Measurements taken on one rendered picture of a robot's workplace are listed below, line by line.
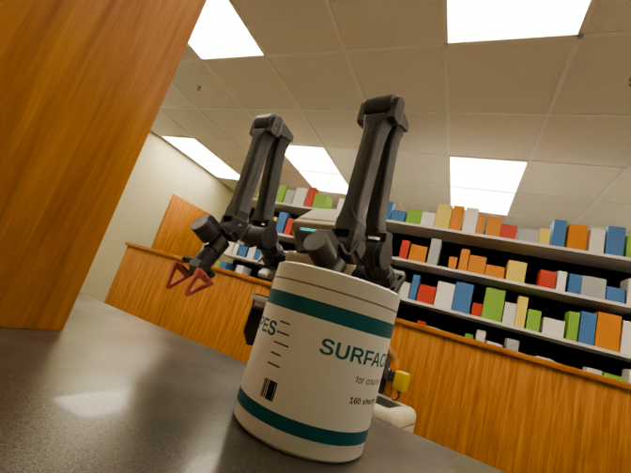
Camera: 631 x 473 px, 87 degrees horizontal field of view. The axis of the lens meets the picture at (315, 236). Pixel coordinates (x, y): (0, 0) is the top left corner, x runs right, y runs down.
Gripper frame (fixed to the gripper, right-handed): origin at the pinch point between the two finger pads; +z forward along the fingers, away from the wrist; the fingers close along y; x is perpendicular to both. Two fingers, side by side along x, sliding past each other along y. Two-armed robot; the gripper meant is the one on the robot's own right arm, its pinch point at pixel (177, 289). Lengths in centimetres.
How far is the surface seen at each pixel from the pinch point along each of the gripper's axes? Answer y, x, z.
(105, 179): 38, -43, 5
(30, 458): 65, -41, 25
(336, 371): 72, -29, 12
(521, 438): 78, 156, -46
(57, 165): 39, -47, 8
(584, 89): 83, 59, -211
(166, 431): 64, -33, 22
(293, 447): 70, -27, 18
